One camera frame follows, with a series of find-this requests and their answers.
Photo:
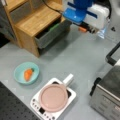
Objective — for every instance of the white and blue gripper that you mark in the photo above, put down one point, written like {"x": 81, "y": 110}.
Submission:
{"x": 87, "y": 11}

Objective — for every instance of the blue plastic bottle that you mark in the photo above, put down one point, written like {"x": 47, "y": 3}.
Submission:
{"x": 102, "y": 32}

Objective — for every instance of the grey metal drawer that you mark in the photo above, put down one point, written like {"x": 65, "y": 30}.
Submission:
{"x": 45, "y": 39}

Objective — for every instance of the toaster oven glass door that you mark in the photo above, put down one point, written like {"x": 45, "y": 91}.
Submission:
{"x": 113, "y": 56}

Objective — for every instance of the wooden shelf cabinet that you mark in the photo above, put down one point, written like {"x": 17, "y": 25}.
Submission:
{"x": 23, "y": 20}

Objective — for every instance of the orange toy carrot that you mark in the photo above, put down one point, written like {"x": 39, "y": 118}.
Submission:
{"x": 28, "y": 73}

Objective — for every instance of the teal bowl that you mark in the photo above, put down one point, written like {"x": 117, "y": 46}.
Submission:
{"x": 19, "y": 73}

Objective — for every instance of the silver toaster oven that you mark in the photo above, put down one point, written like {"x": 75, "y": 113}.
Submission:
{"x": 105, "y": 94}

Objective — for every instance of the pink frying pan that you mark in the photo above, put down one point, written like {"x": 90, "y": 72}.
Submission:
{"x": 54, "y": 97}

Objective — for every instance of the white induction cooker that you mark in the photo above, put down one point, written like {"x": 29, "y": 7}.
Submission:
{"x": 35, "y": 105}

